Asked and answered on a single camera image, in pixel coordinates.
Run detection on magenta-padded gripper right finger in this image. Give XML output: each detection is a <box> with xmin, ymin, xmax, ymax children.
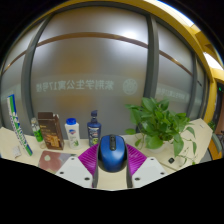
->
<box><xmin>125</xmin><ymin>143</ymin><xmax>168</xmax><ymax>189</ymax></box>

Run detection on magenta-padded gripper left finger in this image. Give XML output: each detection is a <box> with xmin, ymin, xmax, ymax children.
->
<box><xmin>54</xmin><ymin>143</ymin><xmax>100</xmax><ymax>189</ymax></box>

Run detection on blue and black computer mouse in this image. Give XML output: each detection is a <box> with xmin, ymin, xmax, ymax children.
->
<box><xmin>97</xmin><ymin>134</ymin><xmax>128</xmax><ymax>173</ymax></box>

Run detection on white bottle with blue cap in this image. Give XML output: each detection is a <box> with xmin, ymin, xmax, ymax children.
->
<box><xmin>64</xmin><ymin>117</ymin><xmax>81</xmax><ymax>150</ymax></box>

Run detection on dark blue pump bottle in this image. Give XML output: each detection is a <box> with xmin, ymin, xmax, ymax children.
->
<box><xmin>86</xmin><ymin>110</ymin><xmax>102</xmax><ymax>148</ymax></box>

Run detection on brown cracker box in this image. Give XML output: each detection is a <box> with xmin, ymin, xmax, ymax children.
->
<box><xmin>37</xmin><ymin>111</ymin><xmax>65</xmax><ymax>151</ymax></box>

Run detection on green plant in white pot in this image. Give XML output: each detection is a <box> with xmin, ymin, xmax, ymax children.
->
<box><xmin>124</xmin><ymin>96</ymin><xmax>198</xmax><ymax>167</ymax></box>

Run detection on clear bottle with green label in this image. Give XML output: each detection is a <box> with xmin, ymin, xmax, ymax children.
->
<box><xmin>30</xmin><ymin>117</ymin><xmax>46</xmax><ymax>149</ymax></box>

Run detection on small white blister packet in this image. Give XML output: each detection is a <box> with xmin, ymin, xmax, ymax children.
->
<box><xmin>11</xmin><ymin>145</ymin><xmax>22</xmax><ymax>159</ymax></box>

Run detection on green white blue tube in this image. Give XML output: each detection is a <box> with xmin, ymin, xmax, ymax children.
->
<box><xmin>6</xmin><ymin>94</ymin><xmax>34</xmax><ymax>157</ymax></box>

